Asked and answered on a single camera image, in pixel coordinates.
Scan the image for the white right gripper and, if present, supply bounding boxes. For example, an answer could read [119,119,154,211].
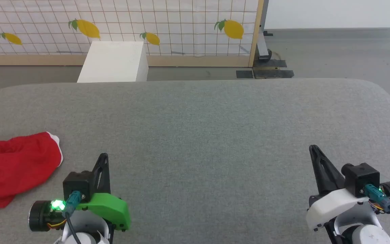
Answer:
[306,145,373,231]

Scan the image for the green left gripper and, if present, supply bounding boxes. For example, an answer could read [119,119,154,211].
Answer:
[76,153,132,232]

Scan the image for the red shorts white trim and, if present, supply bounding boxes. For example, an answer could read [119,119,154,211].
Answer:
[0,131,63,224]

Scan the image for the white rectangular box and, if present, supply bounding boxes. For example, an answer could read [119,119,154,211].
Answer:
[77,41,149,83]

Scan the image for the lemon print tiled partition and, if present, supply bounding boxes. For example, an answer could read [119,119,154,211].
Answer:
[0,0,265,67]

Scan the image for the black left cable teal plug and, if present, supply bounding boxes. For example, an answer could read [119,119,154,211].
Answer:
[62,191,82,244]

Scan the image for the black cable teal plug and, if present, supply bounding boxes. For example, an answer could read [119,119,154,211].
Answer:
[62,191,82,244]
[364,184,390,231]

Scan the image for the black right cable teal plug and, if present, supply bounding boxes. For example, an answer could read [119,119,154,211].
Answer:
[364,184,390,231]

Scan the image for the dark floor base plate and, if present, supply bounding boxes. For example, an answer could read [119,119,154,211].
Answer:
[253,59,295,79]

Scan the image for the grey metal stand post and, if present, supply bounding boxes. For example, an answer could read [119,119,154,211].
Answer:
[256,0,273,61]

